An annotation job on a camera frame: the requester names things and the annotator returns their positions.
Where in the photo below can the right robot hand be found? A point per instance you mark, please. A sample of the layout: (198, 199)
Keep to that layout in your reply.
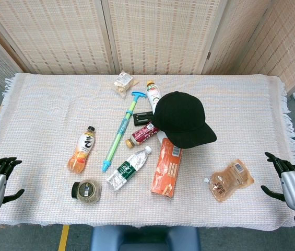
(294, 187)

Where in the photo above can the black baseball cap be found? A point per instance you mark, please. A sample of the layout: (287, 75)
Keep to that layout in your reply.
(182, 119)

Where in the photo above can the white foam mannequin head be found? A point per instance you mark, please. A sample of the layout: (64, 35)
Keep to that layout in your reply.
(161, 136)

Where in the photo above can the brown spouted drink pouch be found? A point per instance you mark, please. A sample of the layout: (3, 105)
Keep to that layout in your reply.
(229, 180)

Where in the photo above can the woven white tablecloth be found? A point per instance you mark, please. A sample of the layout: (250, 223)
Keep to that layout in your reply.
(32, 130)

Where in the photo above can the round jar black lid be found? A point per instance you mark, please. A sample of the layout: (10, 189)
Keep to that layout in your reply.
(87, 191)

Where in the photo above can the orange juice bottle black cap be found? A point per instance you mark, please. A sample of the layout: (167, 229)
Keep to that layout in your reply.
(82, 150)

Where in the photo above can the orange snack box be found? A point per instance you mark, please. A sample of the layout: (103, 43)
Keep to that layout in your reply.
(166, 170)

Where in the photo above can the green blue water pump toy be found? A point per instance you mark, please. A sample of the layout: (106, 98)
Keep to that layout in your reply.
(118, 133)

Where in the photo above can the clear water bottle green label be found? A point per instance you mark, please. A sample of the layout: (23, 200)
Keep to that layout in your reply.
(130, 168)

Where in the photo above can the dark red drink bottle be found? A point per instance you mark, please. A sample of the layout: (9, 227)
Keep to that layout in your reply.
(143, 134)

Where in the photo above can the black rectangular clip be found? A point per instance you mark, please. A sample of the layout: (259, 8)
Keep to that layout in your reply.
(142, 117)

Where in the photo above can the clear snack bag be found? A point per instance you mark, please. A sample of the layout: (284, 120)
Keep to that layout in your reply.
(123, 83)

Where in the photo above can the white drink bottle yellow cap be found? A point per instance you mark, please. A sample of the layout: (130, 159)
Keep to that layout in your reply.
(153, 95)

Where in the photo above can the woven folding screen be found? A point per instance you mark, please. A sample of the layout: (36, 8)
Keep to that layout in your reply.
(147, 34)

